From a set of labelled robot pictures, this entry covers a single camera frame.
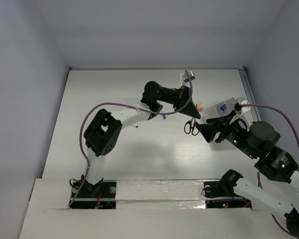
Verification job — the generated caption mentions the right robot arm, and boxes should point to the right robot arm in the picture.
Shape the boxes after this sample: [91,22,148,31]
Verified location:
[195,116,299,239]

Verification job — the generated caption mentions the blue-cap glue tube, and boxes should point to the blue-cap glue tube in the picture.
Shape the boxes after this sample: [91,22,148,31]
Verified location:
[220,103,227,112]

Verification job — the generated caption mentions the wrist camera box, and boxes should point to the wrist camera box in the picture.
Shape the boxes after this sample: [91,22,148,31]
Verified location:
[180,71,195,86]
[234,99,251,117]

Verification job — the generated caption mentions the black scissors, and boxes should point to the black scissors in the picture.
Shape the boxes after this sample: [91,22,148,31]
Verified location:
[183,118,199,136]

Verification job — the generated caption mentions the white divided organizer box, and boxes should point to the white divided organizer box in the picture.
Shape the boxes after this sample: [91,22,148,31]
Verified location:
[204,97,240,150]

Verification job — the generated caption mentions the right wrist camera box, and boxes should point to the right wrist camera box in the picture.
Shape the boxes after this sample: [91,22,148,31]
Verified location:
[234,99,251,117]

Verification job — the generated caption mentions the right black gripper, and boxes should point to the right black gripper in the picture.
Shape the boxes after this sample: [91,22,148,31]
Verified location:
[194,109,257,158]

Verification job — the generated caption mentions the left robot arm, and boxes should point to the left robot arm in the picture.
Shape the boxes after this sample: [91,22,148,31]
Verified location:
[78,81,200,197]

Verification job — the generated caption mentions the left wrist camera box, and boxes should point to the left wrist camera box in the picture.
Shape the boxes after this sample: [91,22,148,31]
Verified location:
[180,71,195,86]

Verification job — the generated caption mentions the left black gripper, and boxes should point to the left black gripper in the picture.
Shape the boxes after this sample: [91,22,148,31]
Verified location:
[157,86,199,119]

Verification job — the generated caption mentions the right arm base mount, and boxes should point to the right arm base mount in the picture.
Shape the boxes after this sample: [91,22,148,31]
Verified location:
[201,181,252,209]

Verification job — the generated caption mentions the aluminium side rail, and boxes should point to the aluminium side rail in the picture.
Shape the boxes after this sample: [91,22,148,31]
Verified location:
[239,66,279,176]

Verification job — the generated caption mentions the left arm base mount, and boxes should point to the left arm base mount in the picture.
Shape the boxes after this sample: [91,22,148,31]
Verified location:
[69,176,117,210]

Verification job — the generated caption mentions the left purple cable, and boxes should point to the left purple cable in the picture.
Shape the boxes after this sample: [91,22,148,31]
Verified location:
[68,70,194,207]

